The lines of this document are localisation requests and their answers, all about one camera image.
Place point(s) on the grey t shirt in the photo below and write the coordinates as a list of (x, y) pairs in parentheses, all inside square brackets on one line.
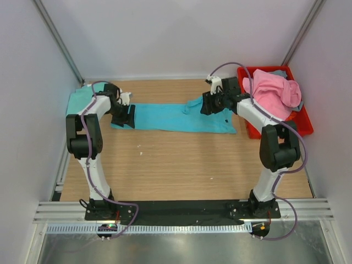
[(283, 73)]

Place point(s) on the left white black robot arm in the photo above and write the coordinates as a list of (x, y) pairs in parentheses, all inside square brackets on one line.
[(85, 143)]

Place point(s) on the aluminium frame rail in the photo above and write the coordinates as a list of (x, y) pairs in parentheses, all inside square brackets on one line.
[(61, 212)]

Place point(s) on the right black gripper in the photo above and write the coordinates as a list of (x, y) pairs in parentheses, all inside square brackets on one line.
[(208, 108)]

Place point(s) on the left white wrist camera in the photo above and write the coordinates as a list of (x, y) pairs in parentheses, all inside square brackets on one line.
[(125, 98)]

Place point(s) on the orange garment in bin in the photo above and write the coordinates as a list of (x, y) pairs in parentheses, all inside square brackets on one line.
[(290, 120)]

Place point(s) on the pink t shirt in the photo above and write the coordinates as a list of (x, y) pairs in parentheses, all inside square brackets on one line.
[(259, 85)]

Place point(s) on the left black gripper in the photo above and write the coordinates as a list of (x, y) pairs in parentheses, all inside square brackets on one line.
[(124, 120)]

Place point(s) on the red plastic bin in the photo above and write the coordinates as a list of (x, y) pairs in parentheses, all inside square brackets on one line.
[(302, 119)]

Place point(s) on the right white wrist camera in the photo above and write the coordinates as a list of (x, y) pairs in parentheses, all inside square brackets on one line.
[(216, 84)]

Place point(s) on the slotted white cable duct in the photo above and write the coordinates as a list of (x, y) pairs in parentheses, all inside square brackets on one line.
[(96, 228)]

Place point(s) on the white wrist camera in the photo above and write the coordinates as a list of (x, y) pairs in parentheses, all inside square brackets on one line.
[(125, 98), (216, 84)]

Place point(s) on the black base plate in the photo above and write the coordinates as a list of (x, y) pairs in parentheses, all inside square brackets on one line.
[(179, 213)]

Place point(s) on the blue t shirt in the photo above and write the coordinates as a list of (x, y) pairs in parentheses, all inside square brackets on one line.
[(184, 117)]

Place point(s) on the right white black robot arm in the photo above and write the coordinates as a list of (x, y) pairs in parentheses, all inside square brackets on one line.
[(279, 144)]

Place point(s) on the folded mint green t shirt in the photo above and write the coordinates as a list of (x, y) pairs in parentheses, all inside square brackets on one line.
[(86, 100)]

